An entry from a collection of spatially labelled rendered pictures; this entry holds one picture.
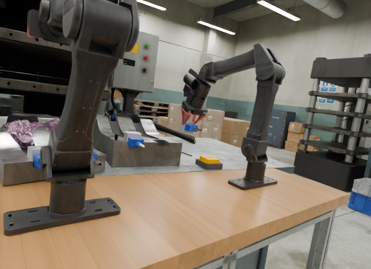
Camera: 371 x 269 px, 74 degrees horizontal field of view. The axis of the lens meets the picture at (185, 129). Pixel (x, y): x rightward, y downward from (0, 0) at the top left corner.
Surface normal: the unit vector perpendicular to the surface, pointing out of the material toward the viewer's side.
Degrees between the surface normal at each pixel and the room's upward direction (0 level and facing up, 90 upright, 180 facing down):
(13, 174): 90
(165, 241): 0
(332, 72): 90
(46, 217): 0
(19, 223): 0
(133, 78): 90
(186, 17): 90
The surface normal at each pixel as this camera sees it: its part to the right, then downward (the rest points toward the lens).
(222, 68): -0.58, 0.04
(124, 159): 0.51, 0.17
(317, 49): -0.84, -0.04
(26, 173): 0.74, 0.18
